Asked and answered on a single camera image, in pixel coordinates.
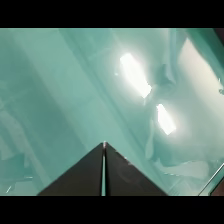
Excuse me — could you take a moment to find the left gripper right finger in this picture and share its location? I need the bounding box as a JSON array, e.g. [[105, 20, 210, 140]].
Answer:
[[104, 141, 168, 197]]

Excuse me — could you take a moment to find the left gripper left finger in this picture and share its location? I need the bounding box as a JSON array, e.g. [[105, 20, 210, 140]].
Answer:
[[37, 142, 105, 197]]

